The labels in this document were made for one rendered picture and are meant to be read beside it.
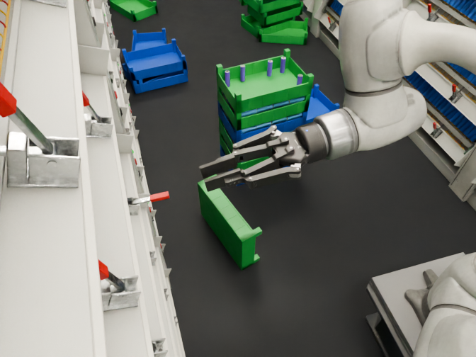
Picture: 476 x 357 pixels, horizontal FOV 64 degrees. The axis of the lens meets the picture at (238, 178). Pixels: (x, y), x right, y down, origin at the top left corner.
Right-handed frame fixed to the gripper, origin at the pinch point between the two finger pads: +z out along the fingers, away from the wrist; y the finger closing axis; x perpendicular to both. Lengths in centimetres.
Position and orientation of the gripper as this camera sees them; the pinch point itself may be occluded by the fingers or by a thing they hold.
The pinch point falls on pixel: (220, 173)
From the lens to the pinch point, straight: 71.9
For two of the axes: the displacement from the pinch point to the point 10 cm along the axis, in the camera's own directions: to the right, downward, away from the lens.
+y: -3.1, -7.2, 6.2
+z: -9.4, 3.2, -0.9
